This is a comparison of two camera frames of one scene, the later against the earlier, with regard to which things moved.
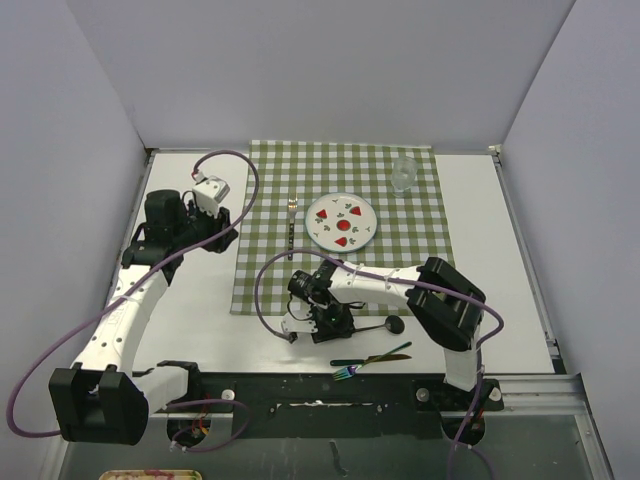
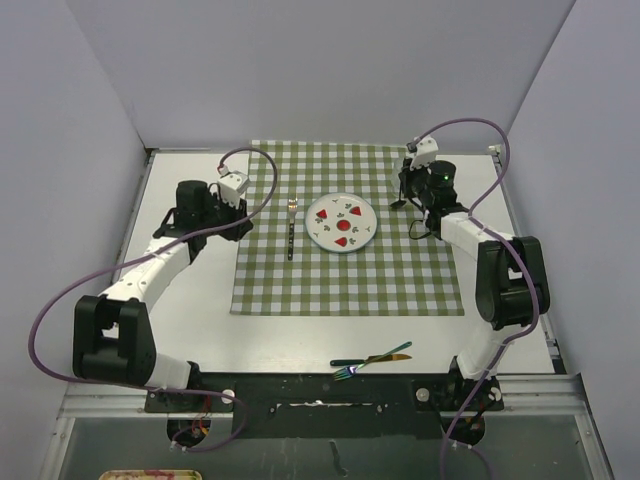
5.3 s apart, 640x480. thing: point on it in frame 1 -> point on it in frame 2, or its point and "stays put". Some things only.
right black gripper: (346, 328) -> (407, 175)
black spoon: (394, 324) -> (400, 202)
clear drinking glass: (403, 174) stays put
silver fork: (292, 207) stays put
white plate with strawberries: (341, 222) stays put
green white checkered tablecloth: (376, 205) stays put
